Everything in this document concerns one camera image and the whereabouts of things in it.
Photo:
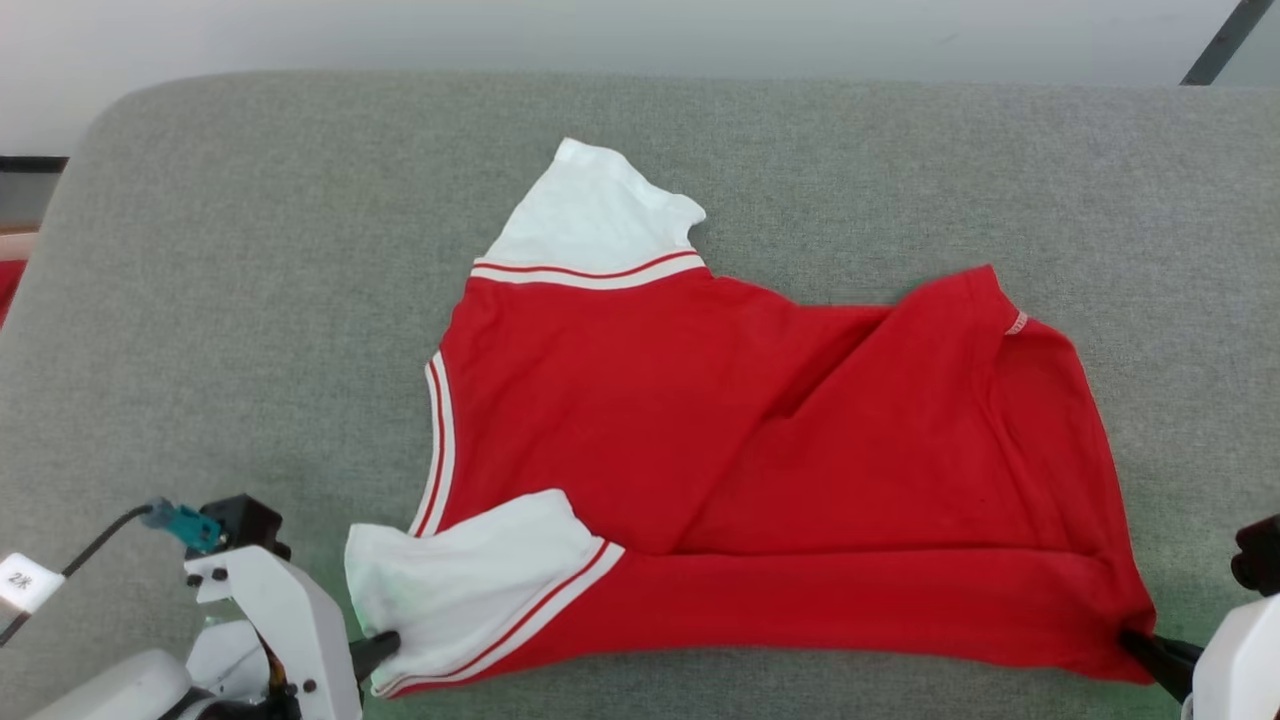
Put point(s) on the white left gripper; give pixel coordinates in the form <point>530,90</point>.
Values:
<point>300,620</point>

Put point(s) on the red and white shirt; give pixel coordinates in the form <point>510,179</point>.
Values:
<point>760,450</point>

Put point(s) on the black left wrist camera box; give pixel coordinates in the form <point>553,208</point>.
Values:
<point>245,522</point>

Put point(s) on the beige wooden strip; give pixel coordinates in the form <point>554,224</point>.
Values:
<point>15,247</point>

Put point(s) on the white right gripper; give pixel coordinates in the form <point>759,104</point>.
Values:
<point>1245,660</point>

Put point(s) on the black framed panel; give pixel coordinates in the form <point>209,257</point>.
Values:
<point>25,190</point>

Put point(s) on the dark grey wall strip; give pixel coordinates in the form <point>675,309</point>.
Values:
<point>1225,40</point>

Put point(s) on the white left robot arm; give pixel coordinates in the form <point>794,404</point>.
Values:
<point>120,690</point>

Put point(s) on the red cloth on floor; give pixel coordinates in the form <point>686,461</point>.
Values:
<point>8,290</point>

